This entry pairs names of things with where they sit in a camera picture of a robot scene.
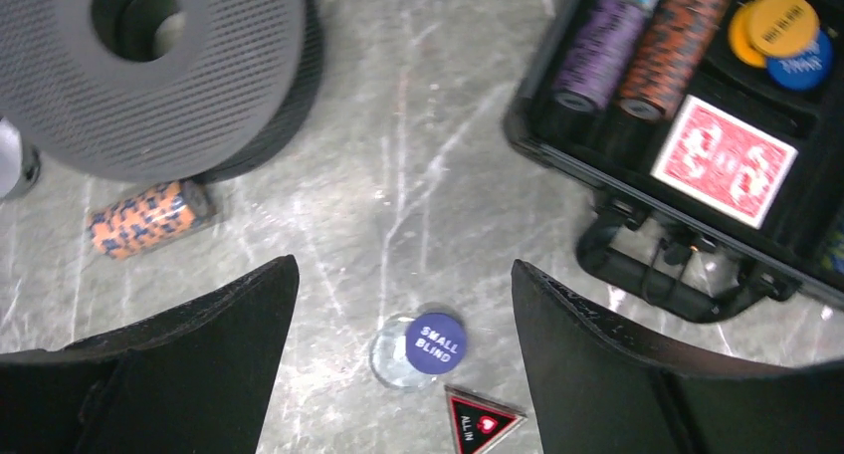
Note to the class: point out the blue big blind button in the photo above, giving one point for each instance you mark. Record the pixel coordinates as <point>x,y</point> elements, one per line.
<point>808,69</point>

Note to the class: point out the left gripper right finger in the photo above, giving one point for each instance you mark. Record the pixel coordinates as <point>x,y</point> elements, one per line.
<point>601,383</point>

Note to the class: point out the purple poker chip stack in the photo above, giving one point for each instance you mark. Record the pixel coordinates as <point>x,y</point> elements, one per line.
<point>596,59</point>

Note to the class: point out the yellow dealer button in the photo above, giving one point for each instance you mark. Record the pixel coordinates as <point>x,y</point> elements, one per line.
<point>772,29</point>

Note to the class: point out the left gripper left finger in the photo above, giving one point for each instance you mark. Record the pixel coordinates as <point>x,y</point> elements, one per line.
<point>196,378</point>

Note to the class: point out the black poker set case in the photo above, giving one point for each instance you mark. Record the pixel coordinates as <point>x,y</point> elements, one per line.
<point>661,245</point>

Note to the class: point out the red black triangle token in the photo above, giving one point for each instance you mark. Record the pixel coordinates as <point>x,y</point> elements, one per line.
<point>479,423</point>

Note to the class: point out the green blue chip stack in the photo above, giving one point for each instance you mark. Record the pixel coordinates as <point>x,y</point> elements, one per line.
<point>832,256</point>

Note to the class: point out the blue small blind button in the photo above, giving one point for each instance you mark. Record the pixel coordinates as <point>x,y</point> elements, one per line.
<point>435,343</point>

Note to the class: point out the silver wrench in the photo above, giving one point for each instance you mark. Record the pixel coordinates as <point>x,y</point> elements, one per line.
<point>20,163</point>

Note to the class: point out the red playing card deck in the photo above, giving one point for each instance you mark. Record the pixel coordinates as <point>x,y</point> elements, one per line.
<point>723,162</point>

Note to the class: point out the black filament spool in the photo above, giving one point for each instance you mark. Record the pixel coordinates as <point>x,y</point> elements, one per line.
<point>158,90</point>

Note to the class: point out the brown orange chip stack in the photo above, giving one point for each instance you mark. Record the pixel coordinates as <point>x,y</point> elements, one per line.
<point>669,53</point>

